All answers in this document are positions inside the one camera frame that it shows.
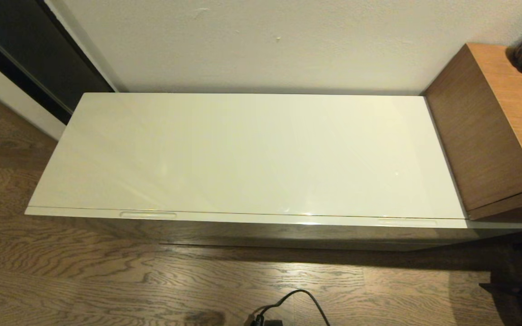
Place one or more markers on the dark door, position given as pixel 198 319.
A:
pixel 30 50

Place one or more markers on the brown wooden side cabinet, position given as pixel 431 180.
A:
pixel 492 127

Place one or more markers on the beige drawer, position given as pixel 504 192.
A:
pixel 288 228

